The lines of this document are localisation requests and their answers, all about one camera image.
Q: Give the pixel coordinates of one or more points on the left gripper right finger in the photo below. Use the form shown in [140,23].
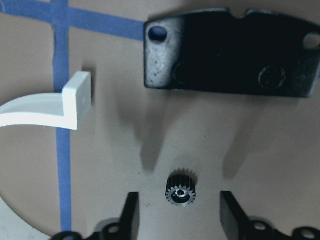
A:
[237,225]

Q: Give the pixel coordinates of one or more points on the black brake pad plate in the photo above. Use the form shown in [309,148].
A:
[261,53]

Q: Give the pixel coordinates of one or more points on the white curved plastic bracket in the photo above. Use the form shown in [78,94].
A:
[58,110]

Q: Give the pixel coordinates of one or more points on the small black bearing gear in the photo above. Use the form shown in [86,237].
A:
[180,187]

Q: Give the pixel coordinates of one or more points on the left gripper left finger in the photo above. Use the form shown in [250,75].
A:
[125,227]

